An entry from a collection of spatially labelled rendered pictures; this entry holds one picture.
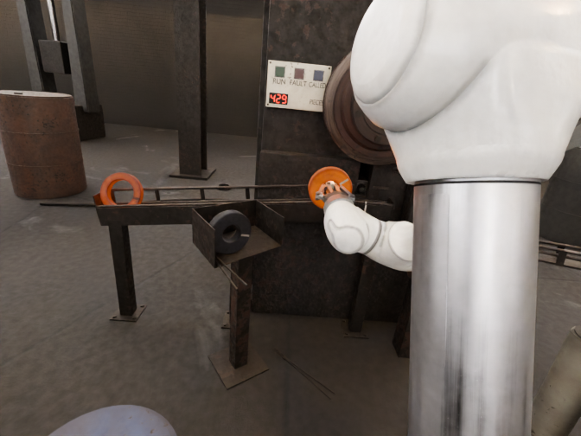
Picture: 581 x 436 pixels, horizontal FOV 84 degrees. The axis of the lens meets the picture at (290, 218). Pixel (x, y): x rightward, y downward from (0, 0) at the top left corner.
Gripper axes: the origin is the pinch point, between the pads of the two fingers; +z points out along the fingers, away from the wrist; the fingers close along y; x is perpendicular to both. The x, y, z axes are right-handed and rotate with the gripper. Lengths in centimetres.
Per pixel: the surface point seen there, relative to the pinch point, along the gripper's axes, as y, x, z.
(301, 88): -12.3, 28.2, 37.3
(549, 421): 79, -64, -39
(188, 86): -129, 5, 277
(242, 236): -29.4, -18.6, -9.6
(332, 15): -3, 56, 41
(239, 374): -29, -83, -13
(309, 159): -5.6, -0.3, 32.4
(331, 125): 0.6, 16.7, 23.4
